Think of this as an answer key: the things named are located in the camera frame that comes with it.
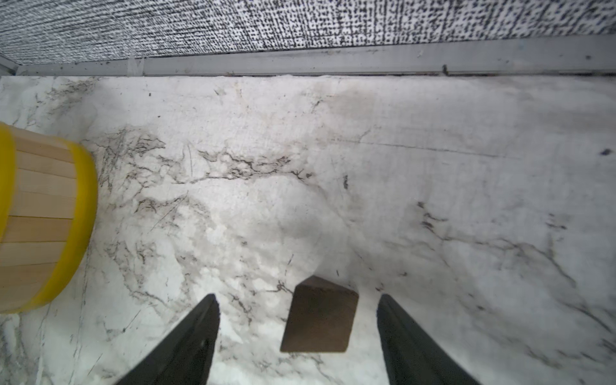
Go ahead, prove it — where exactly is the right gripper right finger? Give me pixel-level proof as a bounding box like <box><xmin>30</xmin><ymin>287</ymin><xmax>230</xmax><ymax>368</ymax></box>
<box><xmin>376</xmin><ymin>295</ymin><xmax>479</xmax><ymax>385</ymax></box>

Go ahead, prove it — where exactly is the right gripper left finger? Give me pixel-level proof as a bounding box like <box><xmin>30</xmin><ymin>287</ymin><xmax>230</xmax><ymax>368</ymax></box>
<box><xmin>118</xmin><ymin>294</ymin><xmax>220</xmax><ymax>384</ymax></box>

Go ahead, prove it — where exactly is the brown triangular wood block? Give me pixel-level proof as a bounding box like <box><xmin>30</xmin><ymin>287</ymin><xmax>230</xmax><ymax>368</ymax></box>
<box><xmin>280</xmin><ymin>275</ymin><xmax>359</xmax><ymax>353</ymax></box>

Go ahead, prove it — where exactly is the yellow bamboo steamer basket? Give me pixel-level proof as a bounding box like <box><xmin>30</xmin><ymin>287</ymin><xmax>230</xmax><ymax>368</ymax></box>
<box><xmin>1</xmin><ymin>124</ymin><xmax>98</xmax><ymax>314</ymax></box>

